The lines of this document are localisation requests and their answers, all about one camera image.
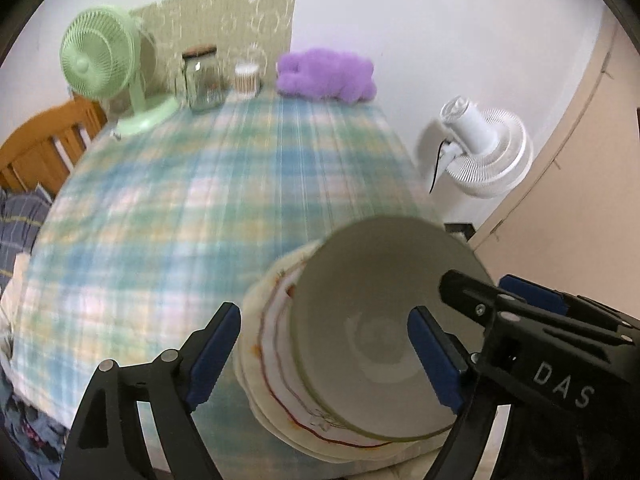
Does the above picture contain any black fan cable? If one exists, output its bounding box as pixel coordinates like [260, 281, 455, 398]
[430, 137, 448, 193]

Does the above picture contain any purple plush toy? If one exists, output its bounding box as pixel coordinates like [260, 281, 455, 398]
[276, 47, 377, 105]

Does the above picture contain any blue striped cloth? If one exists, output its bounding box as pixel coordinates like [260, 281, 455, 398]
[0, 187, 56, 281]

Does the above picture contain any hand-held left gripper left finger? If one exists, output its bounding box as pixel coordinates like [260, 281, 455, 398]
[60, 301, 242, 480]

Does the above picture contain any glass jar with brown lid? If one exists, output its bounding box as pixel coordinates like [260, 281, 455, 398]
[181, 46, 226, 113]

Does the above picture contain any beige door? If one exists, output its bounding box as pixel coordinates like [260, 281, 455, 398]
[470, 25, 640, 321]

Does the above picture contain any grey floral ceramic bowl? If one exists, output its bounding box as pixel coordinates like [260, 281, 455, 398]
[289, 215, 497, 443]

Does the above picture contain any wooden chair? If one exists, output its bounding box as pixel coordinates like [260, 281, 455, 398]
[0, 97, 108, 193]

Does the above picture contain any clear cotton swab container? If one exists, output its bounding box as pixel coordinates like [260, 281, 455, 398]
[234, 61, 262, 97]

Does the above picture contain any green desk fan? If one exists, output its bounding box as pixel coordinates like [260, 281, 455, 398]
[60, 6, 180, 137]

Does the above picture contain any white plate with red pattern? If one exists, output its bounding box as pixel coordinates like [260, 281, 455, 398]
[257, 245, 396, 448]

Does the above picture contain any green patterned board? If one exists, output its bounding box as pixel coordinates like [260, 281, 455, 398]
[131, 0, 299, 101]

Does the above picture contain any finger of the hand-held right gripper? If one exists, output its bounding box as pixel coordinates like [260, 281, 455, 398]
[438, 269, 528, 338]
[498, 274, 640, 333]

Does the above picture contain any dark patterned cloth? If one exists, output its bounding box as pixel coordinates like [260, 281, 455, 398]
[0, 380, 71, 480]

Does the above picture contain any large round yellow floral plate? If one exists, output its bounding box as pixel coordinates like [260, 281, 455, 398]
[232, 240, 451, 466]

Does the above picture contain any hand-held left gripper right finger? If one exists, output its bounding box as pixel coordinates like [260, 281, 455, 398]
[407, 305, 511, 480]

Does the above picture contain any pile of light clothes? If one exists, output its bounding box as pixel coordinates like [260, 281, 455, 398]
[0, 252, 31, 361]

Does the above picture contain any plaid tablecloth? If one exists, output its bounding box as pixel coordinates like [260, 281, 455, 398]
[10, 90, 443, 466]

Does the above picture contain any white standing fan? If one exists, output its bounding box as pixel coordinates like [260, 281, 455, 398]
[415, 96, 534, 200]

